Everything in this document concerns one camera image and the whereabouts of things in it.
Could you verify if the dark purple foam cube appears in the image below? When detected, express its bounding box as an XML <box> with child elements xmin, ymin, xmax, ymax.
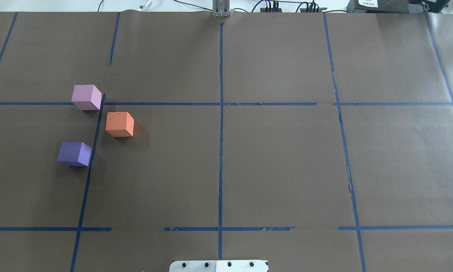
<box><xmin>57</xmin><ymin>141</ymin><xmax>92</xmax><ymax>167</ymax></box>

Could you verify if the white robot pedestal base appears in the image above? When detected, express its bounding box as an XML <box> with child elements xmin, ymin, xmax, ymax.
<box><xmin>169</xmin><ymin>260</ymin><xmax>269</xmax><ymax>272</ymax></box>

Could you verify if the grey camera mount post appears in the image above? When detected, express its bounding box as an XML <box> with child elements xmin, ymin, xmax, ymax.
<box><xmin>212</xmin><ymin>0</ymin><xmax>231</xmax><ymax>17</ymax></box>

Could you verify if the black box on table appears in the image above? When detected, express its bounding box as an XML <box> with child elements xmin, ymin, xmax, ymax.
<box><xmin>346</xmin><ymin>0</ymin><xmax>450</xmax><ymax>14</ymax></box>

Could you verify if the orange foam cube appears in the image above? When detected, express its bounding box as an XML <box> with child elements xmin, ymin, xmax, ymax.
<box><xmin>105</xmin><ymin>111</ymin><xmax>135</xmax><ymax>138</ymax></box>

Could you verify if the light pink foam cube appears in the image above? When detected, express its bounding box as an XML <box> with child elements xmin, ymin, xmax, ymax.
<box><xmin>71</xmin><ymin>85</ymin><xmax>102</xmax><ymax>111</ymax></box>

